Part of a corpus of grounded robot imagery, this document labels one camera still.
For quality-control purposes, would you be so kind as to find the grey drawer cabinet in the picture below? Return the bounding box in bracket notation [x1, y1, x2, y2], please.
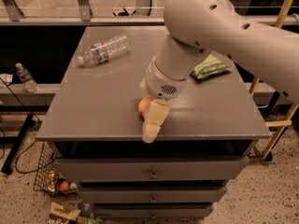
[37, 26, 269, 218]

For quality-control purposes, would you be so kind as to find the clear plastic water bottle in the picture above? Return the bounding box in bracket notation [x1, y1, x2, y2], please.
[78, 34, 129, 67]

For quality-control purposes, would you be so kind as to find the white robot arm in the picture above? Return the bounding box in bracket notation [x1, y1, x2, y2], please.
[141, 0, 299, 143]

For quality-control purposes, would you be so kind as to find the yellow wooden ladder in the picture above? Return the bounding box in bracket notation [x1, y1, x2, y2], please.
[253, 0, 298, 161]

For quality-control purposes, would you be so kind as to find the orange fruit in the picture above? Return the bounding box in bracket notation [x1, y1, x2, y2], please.
[138, 96, 154, 116]

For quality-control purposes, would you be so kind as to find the black metal stand leg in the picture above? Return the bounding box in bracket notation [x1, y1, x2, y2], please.
[1, 114, 33, 175]

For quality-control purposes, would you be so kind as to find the metal window railing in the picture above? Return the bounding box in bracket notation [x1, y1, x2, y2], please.
[0, 0, 279, 26]

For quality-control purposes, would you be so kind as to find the wire basket on floor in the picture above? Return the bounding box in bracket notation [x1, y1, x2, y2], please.
[34, 144, 78, 196]

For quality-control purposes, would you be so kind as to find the green chip bag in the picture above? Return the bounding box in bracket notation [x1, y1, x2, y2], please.
[191, 54, 231, 79]

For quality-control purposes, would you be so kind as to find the black cable on floor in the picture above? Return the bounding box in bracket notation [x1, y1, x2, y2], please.
[0, 77, 57, 175]

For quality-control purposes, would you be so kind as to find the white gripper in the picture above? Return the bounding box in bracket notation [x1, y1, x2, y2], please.
[139, 58, 187, 144]

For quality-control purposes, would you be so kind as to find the snack bag on floor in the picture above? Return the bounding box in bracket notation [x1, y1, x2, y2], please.
[46, 202, 101, 224]

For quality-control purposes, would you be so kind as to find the small water bottle on ledge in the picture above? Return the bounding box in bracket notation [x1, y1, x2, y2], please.
[15, 63, 37, 93]

